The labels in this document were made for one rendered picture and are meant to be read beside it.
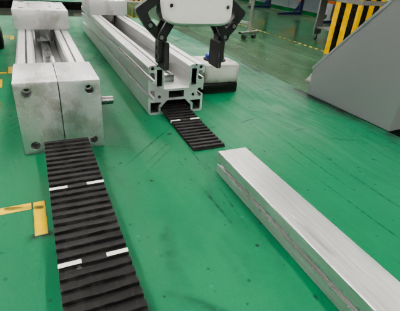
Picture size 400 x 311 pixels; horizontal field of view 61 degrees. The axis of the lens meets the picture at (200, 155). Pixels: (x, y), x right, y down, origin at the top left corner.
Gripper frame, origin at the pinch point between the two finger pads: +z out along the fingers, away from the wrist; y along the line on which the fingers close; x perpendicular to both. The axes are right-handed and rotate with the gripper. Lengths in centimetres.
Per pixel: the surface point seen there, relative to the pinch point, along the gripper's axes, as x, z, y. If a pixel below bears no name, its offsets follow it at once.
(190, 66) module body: 5.0, 2.6, 2.3
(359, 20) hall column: 200, 20, 256
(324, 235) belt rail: -31.8, 7.6, 0.1
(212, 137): -6.6, 10.2, 1.6
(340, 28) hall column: 217, 31, 253
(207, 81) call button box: 13.0, 7.9, 9.6
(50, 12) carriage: 36.9, -1.3, -17.2
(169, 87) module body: 5.7, 6.1, -1.1
